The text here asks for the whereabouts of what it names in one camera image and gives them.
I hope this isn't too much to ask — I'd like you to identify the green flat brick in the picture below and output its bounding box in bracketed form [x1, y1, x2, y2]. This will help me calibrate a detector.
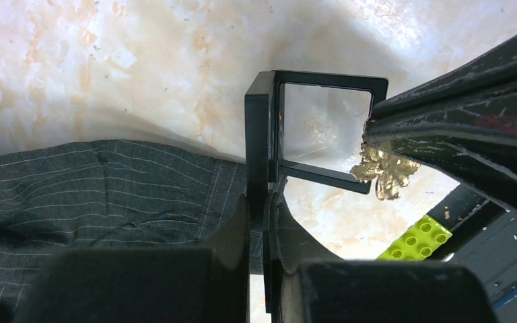
[377, 215, 452, 261]

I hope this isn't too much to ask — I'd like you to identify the gold brooch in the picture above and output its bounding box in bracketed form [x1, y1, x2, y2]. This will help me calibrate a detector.
[349, 118, 421, 201]

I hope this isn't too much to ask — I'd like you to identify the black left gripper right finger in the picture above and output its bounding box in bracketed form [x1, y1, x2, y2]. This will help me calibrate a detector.
[263, 192, 497, 322]

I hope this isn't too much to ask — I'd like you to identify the dark pinstriped garment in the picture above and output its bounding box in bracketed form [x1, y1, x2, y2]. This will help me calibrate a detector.
[0, 140, 260, 322]

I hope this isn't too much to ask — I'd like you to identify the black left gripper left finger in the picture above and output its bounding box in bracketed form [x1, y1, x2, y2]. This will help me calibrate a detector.
[14, 196, 250, 322]

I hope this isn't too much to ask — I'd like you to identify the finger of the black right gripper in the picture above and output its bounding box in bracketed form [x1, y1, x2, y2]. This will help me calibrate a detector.
[370, 35, 517, 131]
[365, 104, 517, 210]

